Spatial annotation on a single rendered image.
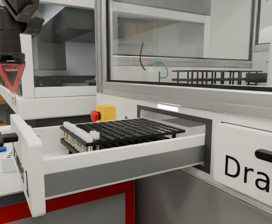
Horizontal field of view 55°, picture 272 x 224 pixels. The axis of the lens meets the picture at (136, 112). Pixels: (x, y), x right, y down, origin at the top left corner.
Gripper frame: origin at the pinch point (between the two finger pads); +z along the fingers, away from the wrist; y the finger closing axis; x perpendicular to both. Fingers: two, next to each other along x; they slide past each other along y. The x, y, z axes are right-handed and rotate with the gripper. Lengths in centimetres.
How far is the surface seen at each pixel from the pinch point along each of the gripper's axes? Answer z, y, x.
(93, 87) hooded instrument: 7, 62, -31
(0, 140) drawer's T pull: 5.7, -29.6, -0.9
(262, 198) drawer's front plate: 15, -46, -40
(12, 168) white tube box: 20.9, -3.7, 1.9
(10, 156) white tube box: 18.1, -1.4, 2.5
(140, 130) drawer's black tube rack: 7.7, -25.7, -26.5
